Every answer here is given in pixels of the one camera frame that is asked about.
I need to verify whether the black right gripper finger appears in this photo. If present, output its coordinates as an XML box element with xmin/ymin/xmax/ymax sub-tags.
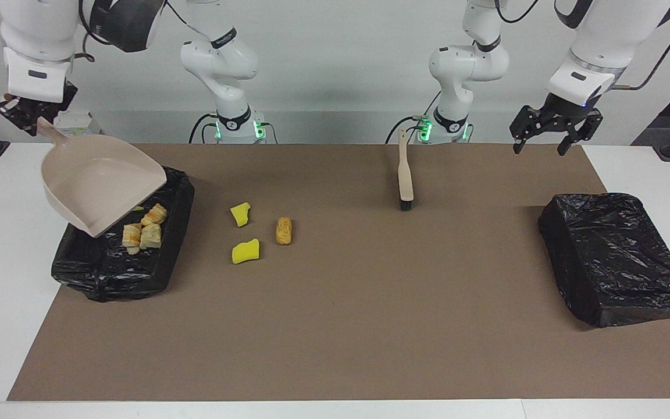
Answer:
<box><xmin>0</xmin><ymin>104</ymin><xmax>37</xmax><ymax>137</ymax></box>

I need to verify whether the brown table mat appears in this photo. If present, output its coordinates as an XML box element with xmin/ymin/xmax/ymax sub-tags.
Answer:
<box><xmin>7</xmin><ymin>144</ymin><xmax>670</xmax><ymax>402</ymax></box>

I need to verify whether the beige hand brush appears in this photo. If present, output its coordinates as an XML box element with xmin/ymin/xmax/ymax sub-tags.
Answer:
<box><xmin>398</xmin><ymin>128</ymin><xmax>415</xmax><ymax>211</ymax></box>

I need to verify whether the small yellow sponge wedge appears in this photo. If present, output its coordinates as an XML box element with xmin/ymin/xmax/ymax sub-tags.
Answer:
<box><xmin>230</xmin><ymin>202</ymin><xmax>252</xmax><ymax>228</ymax></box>

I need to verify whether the black bag-lined bin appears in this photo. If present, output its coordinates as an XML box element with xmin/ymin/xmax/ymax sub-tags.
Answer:
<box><xmin>538</xmin><ymin>193</ymin><xmax>670</xmax><ymax>328</ymax></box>
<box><xmin>51</xmin><ymin>166</ymin><xmax>195</xmax><ymax>302</ymax></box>

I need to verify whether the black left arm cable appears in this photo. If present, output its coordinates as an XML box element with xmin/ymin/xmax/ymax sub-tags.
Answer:
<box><xmin>613</xmin><ymin>0</ymin><xmax>670</xmax><ymax>91</ymax></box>

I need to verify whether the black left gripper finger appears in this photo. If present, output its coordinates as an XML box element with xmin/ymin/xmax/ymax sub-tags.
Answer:
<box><xmin>509</xmin><ymin>106</ymin><xmax>545</xmax><ymax>155</ymax></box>
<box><xmin>557</xmin><ymin>111</ymin><xmax>604</xmax><ymax>157</ymax></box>

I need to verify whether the black base cable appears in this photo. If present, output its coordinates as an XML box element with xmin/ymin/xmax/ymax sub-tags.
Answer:
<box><xmin>386</xmin><ymin>115</ymin><xmax>429</xmax><ymax>145</ymax></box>
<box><xmin>188</xmin><ymin>112</ymin><xmax>220</xmax><ymax>144</ymax></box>

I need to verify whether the beige plastic dustpan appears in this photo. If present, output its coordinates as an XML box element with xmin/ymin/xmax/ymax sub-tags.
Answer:
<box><xmin>5</xmin><ymin>93</ymin><xmax>168</xmax><ymax>238</ymax></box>

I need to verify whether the white wall socket box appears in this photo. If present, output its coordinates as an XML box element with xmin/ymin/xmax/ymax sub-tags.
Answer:
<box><xmin>53</xmin><ymin>111</ymin><xmax>103</xmax><ymax>140</ymax></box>

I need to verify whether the rounded beige foam chunk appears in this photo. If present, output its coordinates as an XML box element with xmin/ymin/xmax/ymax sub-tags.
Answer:
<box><xmin>141</xmin><ymin>203</ymin><xmax>168</xmax><ymax>227</ymax></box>

